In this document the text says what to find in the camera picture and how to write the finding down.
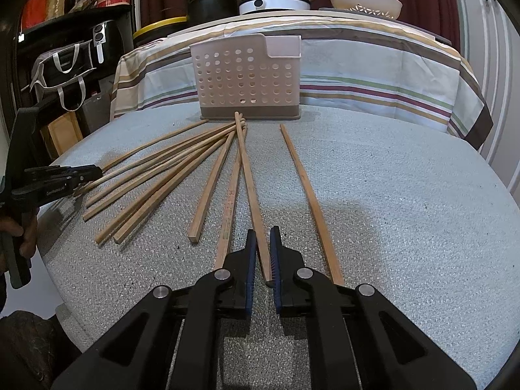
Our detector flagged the person left hand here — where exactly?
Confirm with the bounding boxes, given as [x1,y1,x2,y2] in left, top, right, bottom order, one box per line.
[1,214,37,259]

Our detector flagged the wooden board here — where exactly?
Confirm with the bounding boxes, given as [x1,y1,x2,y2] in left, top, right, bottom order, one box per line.
[41,112,83,159]

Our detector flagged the wooden chopstick short centre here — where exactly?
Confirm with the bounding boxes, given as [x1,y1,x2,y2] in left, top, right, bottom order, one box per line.
[188,131,235,244]

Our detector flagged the grey foam table mat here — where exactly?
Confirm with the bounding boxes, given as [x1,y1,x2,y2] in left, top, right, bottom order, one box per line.
[38,106,519,388]

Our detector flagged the orange packet on shelf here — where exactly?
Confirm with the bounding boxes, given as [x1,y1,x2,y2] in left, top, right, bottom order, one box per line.
[22,0,47,31]

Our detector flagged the black shelf unit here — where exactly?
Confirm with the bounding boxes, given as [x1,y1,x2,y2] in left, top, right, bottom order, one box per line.
[0,0,135,160]

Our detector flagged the black yellow round container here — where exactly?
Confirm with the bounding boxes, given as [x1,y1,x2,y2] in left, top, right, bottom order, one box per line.
[133,16,188,47]

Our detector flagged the pink perforated utensil basket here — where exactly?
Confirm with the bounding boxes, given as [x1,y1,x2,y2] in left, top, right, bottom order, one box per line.
[190,33,301,121]

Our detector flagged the black pot yellow lid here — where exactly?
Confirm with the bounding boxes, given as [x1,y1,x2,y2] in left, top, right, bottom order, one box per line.
[187,0,239,26]

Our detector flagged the white portable stove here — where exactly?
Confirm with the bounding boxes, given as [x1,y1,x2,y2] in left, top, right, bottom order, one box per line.
[239,0,310,15]

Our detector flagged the striped tablecloth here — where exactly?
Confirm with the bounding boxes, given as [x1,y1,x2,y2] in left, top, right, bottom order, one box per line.
[110,11,493,148]

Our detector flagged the white cabinet doors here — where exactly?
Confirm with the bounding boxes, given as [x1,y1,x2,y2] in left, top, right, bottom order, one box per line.
[457,0,519,201]

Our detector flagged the white patterned bowl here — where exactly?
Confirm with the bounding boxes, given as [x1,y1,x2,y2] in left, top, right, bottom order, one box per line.
[331,0,403,20]

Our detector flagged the black bag grey straps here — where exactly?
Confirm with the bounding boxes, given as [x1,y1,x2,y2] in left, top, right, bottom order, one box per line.
[22,40,101,113]

